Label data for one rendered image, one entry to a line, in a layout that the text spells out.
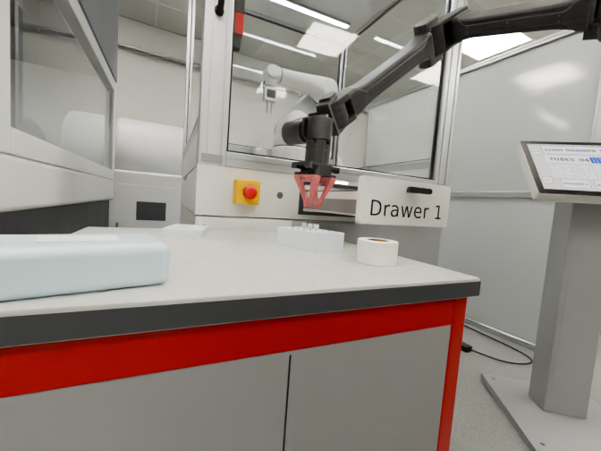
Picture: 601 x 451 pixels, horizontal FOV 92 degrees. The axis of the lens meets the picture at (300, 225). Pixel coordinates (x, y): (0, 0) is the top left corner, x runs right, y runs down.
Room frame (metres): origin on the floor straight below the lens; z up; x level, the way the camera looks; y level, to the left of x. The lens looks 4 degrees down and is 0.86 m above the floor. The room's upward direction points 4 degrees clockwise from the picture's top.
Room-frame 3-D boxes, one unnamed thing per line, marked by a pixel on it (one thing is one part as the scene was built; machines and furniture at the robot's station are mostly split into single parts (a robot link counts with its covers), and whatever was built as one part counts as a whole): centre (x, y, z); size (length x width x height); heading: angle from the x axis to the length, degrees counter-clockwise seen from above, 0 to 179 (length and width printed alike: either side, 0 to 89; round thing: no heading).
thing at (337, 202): (0.92, -0.17, 0.86); 0.40 x 0.26 x 0.06; 25
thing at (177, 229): (0.71, 0.28, 0.77); 0.13 x 0.09 x 0.02; 10
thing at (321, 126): (0.69, -0.02, 1.02); 0.07 x 0.06 x 0.07; 49
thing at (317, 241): (0.64, -0.02, 0.78); 0.12 x 0.08 x 0.04; 45
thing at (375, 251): (0.51, -0.14, 0.78); 0.07 x 0.07 x 0.04
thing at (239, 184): (0.87, 0.17, 0.88); 0.07 x 0.05 x 0.07; 115
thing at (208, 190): (1.48, 0.04, 0.87); 1.02 x 0.95 x 0.14; 115
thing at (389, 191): (0.73, -0.26, 0.87); 0.29 x 0.02 x 0.11; 115
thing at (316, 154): (0.68, -0.03, 0.96); 0.10 x 0.07 x 0.07; 134
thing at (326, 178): (0.68, -0.03, 0.89); 0.07 x 0.07 x 0.09; 44
